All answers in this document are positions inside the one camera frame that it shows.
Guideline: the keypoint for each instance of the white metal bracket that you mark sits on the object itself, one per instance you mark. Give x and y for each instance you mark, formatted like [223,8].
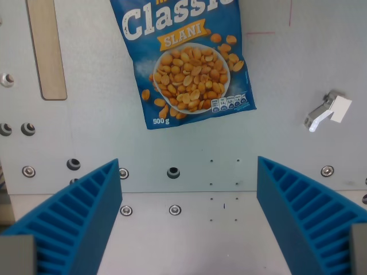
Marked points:
[328,110]

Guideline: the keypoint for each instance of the blue salted peanuts bag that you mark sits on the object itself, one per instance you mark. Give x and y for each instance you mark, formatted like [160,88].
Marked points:
[187,61]

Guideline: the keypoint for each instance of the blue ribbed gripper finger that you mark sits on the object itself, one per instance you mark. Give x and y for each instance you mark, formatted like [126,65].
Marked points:
[298,212]
[77,217]

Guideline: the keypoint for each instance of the light wooden slat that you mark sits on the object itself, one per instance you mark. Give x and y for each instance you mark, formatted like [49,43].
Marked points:
[47,50]

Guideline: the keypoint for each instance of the silver round-head screw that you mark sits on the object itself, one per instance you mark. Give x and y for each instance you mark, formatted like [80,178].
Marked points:
[126,210]
[175,210]
[327,171]
[28,171]
[123,173]

